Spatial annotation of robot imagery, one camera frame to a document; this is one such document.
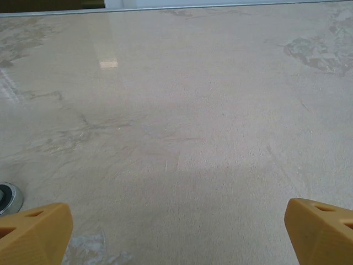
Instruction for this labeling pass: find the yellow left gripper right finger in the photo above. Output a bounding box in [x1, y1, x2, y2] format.
[284, 197, 353, 265]

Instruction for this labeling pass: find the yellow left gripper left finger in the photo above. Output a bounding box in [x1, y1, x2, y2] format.
[0, 202, 74, 265]

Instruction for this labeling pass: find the round metal fitting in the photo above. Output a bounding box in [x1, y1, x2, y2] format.
[0, 182, 24, 215]

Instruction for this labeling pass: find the thin aluminium table rail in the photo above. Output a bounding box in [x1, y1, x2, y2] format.
[0, 4, 353, 18]

